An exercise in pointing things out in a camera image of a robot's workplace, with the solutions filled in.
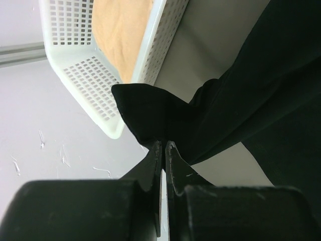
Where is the beige folded t shirt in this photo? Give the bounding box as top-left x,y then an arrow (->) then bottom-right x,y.
92,0 -> 153,83

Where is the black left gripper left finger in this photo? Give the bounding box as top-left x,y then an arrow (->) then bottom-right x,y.
1,142 -> 162,240

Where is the black t shirt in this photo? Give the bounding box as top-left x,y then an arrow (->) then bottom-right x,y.
112,1 -> 320,195

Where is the white perforated plastic basket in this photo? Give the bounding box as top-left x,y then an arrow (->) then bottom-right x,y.
40,1 -> 188,139

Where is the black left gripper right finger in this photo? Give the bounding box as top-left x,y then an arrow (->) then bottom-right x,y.
165,142 -> 320,240

